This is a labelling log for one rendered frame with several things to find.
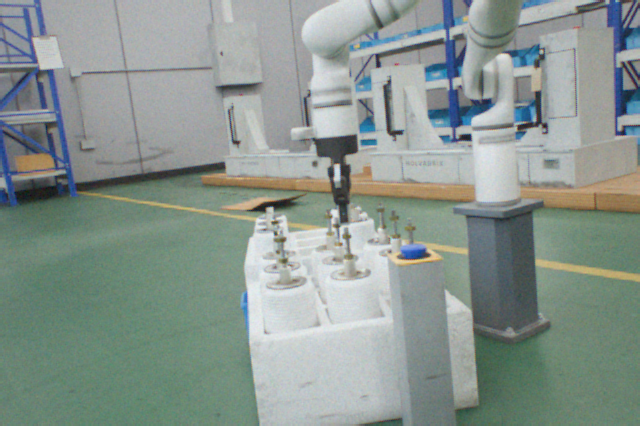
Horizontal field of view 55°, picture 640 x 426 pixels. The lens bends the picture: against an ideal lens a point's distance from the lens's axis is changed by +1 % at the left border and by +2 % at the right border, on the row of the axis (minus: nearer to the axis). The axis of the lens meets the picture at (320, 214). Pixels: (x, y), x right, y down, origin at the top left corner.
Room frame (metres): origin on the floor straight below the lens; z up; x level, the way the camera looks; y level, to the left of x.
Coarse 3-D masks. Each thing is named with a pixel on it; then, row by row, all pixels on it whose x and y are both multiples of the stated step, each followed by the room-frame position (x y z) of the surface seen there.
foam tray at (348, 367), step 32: (256, 288) 1.30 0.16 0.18; (256, 320) 1.08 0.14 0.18; (320, 320) 1.04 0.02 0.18; (384, 320) 1.00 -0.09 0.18; (448, 320) 1.01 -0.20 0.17; (256, 352) 0.97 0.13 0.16; (288, 352) 0.97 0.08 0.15; (320, 352) 0.98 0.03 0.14; (352, 352) 0.99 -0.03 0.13; (384, 352) 0.99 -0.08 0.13; (256, 384) 0.97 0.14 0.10; (288, 384) 0.97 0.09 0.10; (320, 384) 0.98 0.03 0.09; (352, 384) 0.99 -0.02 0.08; (384, 384) 0.99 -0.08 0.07; (288, 416) 0.97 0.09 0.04; (320, 416) 0.98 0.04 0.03; (352, 416) 0.99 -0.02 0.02; (384, 416) 0.99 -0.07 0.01
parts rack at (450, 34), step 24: (576, 0) 5.56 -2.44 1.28; (600, 0) 5.90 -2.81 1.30; (624, 0) 5.80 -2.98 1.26; (528, 24) 6.62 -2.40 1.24; (624, 24) 5.43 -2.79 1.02; (384, 48) 7.63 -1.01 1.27; (408, 48) 8.10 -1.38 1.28; (360, 72) 8.39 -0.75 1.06; (456, 72) 6.77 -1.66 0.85; (528, 72) 5.98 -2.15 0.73; (360, 96) 8.07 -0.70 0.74; (456, 96) 6.75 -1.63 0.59; (456, 120) 6.75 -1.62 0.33; (624, 120) 5.23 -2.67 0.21
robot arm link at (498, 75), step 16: (496, 64) 1.32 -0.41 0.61; (512, 64) 1.34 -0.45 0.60; (496, 80) 1.32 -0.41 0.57; (512, 80) 1.32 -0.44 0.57; (496, 96) 1.35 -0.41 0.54; (512, 96) 1.32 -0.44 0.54; (496, 112) 1.32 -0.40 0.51; (512, 112) 1.33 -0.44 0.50; (480, 128) 1.34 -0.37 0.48; (496, 128) 1.32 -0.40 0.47
